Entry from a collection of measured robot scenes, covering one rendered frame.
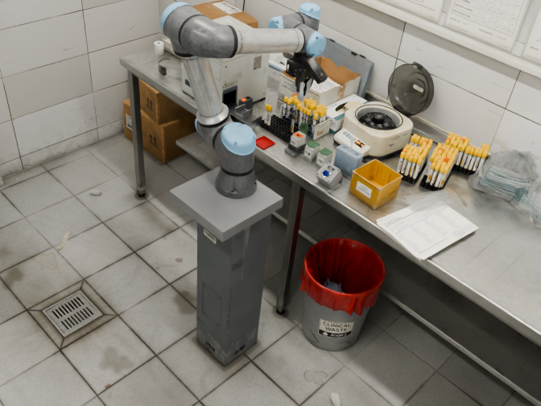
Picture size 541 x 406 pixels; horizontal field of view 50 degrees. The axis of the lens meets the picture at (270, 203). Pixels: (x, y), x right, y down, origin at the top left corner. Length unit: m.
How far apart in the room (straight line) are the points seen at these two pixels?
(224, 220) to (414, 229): 0.67
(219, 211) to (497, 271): 0.95
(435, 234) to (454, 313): 0.71
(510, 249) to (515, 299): 0.24
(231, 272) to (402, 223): 0.66
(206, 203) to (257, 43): 0.58
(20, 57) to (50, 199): 0.79
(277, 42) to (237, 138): 0.34
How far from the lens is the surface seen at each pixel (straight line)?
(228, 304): 2.35
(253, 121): 2.45
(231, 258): 2.17
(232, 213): 1.99
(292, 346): 2.79
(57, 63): 3.63
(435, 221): 2.17
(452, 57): 2.52
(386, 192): 2.17
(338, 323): 2.61
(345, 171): 2.30
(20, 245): 3.32
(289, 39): 1.90
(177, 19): 1.81
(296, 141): 2.34
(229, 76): 2.50
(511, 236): 2.26
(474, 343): 2.68
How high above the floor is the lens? 2.23
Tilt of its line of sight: 40 degrees down
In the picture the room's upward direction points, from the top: 6 degrees clockwise
